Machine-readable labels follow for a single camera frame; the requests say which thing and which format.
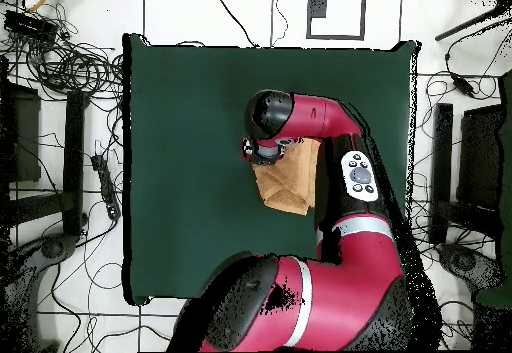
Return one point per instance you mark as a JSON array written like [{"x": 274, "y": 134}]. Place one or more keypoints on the black electronics box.
[{"x": 30, "y": 27}]

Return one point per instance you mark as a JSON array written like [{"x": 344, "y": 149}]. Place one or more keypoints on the black power adapter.
[{"x": 463, "y": 86}]

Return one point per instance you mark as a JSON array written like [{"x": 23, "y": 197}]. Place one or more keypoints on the dark green table cloth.
[{"x": 192, "y": 89}]

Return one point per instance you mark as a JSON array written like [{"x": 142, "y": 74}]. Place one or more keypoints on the tan towel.
[{"x": 292, "y": 185}]

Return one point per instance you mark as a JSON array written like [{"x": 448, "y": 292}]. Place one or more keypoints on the grey stand base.
[
  {"x": 52, "y": 249},
  {"x": 464, "y": 263}
]

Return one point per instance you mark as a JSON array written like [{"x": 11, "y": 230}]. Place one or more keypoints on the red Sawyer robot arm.
[{"x": 352, "y": 289}]

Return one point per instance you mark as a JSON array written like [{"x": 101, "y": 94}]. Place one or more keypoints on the black rod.
[{"x": 466, "y": 24}]

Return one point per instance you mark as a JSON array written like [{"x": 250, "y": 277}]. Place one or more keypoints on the black power strip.
[{"x": 106, "y": 185}]

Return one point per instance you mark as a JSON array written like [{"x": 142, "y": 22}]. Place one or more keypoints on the black flat panel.
[
  {"x": 24, "y": 137},
  {"x": 480, "y": 157}
]

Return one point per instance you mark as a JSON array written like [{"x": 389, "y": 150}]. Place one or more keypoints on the black stand crossbar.
[
  {"x": 474, "y": 217},
  {"x": 36, "y": 209}
]

